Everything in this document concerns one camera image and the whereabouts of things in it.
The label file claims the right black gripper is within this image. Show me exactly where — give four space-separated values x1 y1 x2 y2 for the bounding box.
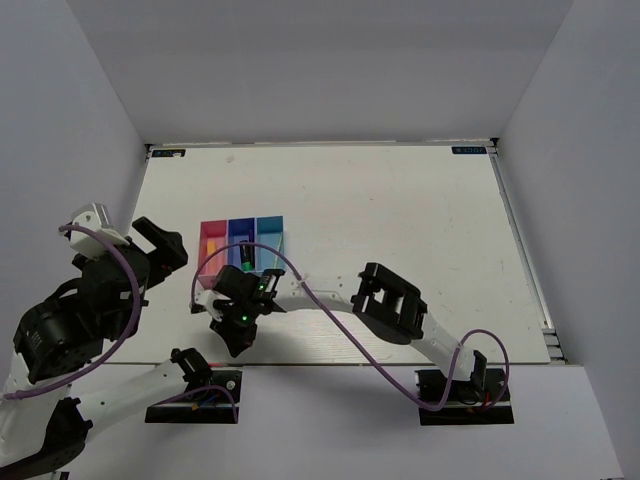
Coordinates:
211 297 260 358

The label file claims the green capped black highlighter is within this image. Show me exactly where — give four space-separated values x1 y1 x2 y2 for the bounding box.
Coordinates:
239 240 255 272

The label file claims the yellow pink highlighter pen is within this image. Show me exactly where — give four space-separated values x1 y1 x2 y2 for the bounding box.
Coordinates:
272 232 284 269

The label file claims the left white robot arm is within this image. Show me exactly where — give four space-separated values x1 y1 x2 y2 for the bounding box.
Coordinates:
1 214 212 479

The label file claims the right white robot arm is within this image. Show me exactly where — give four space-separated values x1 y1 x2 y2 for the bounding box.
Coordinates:
195 262 488 401

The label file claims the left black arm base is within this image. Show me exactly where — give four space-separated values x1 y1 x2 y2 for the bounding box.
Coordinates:
144 369 243 425

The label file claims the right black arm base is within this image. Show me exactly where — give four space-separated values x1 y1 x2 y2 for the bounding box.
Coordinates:
415 368 515 426

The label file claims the pink container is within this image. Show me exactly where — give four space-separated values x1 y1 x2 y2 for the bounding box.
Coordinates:
198 220 228 287

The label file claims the dark blue container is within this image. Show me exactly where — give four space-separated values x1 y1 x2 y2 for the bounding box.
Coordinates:
228 217 256 272

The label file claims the left blue corner label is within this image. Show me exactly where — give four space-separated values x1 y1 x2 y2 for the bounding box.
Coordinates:
151 149 186 158

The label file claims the blue corner label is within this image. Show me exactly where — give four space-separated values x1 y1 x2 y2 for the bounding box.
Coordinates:
151 149 186 158
451 145 487 155

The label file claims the light blue container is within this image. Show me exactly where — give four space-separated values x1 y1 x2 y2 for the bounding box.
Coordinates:
255 216 286 272

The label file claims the right blue corner label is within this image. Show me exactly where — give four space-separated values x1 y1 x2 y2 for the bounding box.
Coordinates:
451 145 487 155

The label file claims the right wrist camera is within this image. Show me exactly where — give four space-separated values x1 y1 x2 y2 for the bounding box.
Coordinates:
190 290 227 321

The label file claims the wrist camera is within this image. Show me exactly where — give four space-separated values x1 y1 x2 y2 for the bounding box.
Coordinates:
190 290 227 321
66 203 129 260

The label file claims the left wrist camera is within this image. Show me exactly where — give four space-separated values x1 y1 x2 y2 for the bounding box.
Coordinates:
66 203 129 260

